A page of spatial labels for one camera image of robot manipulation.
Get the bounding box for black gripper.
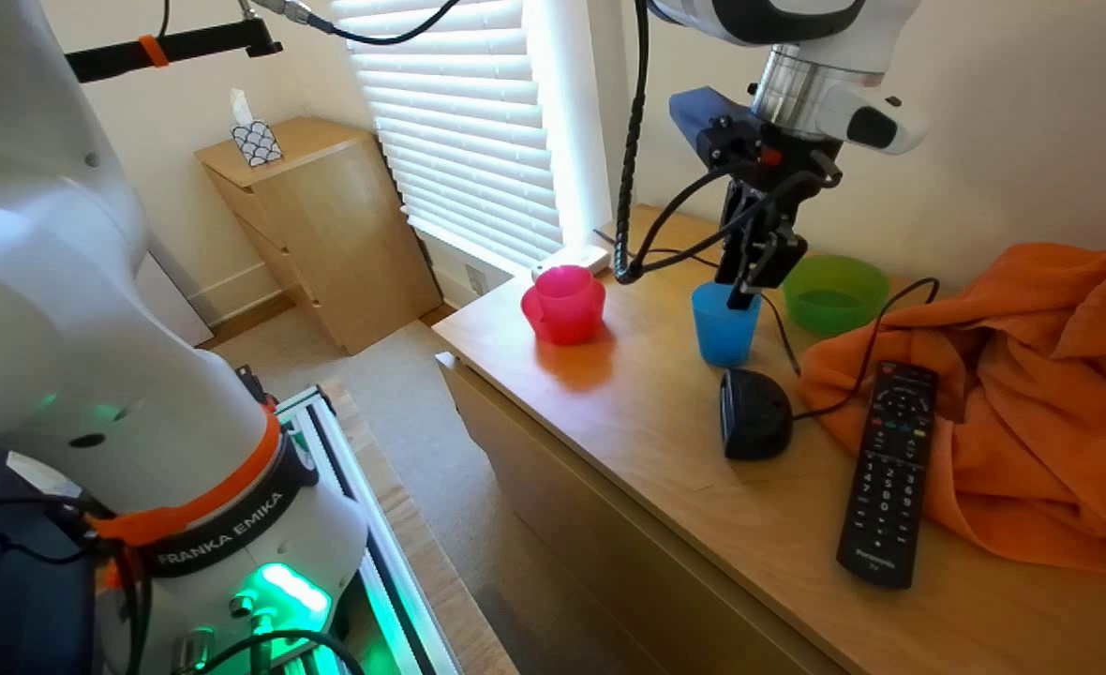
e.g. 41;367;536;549
713;121;845;312

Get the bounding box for blue plastic cup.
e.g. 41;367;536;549
686;281;766;369

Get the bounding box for pink plastic cup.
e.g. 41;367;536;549
518;262;612;348

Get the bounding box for green plastic bowl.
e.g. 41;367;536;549
780;251;897;339

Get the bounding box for black rounded electronic device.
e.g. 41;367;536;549
713;363;797;463

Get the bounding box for black remote control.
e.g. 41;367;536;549
830;359;944;593

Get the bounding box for orange cloth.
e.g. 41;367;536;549
794;236;1106;579

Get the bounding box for white window blinds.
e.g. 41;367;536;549
328;0;568;272

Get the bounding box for light wooden cabinet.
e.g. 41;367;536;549
191;117;446;356

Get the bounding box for robot stand with green light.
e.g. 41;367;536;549
171;382;461;675

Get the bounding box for patterned tissue box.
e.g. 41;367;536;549
226;86;287;171

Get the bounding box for black bar with orange tape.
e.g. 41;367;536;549
58;16;287;86

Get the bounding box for dark blue object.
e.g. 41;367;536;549
0;447;96;675

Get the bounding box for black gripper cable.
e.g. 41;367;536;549
629;166;739;281

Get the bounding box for thin black device cable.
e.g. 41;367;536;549
788;272;944;424

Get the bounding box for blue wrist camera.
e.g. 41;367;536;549
664;83;769;166

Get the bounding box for thick black hanging cable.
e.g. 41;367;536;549
606;0;661;284

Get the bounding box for white window frame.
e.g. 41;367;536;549
522;0;617;278

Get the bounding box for black overhead cable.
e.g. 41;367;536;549
246;0;463;52

